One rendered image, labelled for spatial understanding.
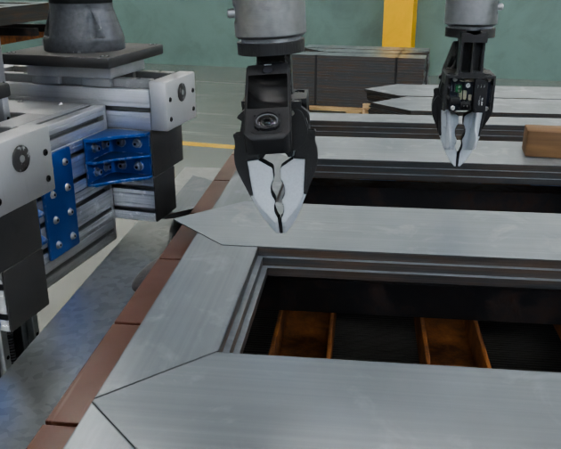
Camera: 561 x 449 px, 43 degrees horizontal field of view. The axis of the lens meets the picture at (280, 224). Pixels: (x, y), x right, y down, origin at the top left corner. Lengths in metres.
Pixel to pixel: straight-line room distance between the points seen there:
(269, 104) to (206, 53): 8.05
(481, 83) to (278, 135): 0.47
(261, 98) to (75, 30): 0.72
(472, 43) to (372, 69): 4.37
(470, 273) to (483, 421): 0.34
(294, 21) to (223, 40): 7.91
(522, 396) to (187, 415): 0.28
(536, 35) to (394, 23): 1.48
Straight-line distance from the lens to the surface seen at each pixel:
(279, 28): 0.74
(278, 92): 0.72
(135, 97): 1.34
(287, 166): 0.77
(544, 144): 1.43
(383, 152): 1.39
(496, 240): 0.99
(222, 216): 1.04
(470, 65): 1.07
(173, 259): 0.96
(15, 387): 1.00
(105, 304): 1.18
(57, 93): 1.42
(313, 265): 0.92
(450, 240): 0.97
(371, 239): 0.96
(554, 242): 1.01
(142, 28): 9.05
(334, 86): 5.49
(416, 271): 0.92
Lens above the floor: 1.20
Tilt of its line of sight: 20 degrees down
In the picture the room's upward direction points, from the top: straight up
